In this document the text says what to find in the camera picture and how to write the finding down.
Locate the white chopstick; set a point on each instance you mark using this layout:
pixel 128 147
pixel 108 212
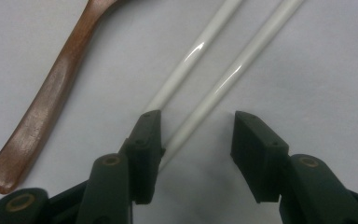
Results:
pixel 230 77
pixel 195 53

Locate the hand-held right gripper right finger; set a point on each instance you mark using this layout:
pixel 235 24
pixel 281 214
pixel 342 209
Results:
pixel 261 155

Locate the brown wooden spoon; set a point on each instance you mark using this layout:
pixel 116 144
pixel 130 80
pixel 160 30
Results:
pixel 59 93

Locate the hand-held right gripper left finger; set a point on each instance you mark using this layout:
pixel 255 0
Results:
pixel 143 155

